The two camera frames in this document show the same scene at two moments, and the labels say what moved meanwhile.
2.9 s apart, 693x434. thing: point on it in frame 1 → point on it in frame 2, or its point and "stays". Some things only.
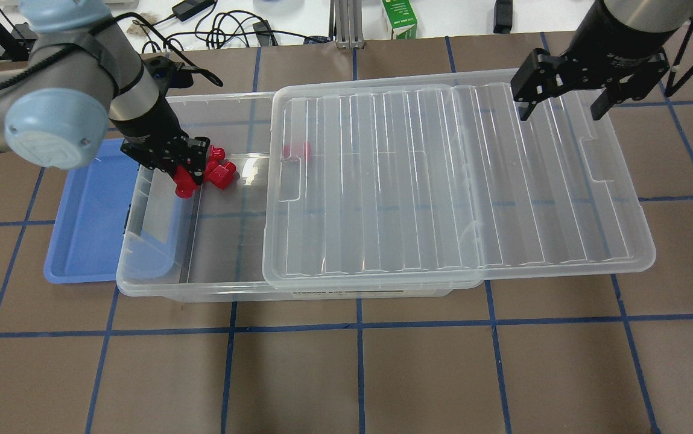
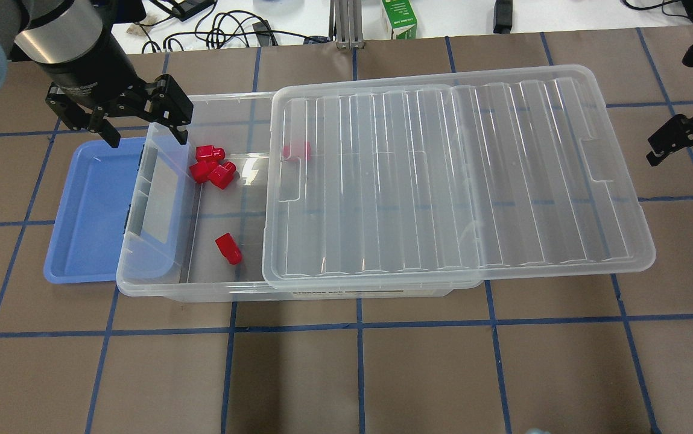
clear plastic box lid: [441, 184] stays
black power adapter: [187, 8] stays
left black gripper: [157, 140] → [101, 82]
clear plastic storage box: [212, 246] stays
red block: [185, 182] → [229, 249]
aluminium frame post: [346, 23] stays
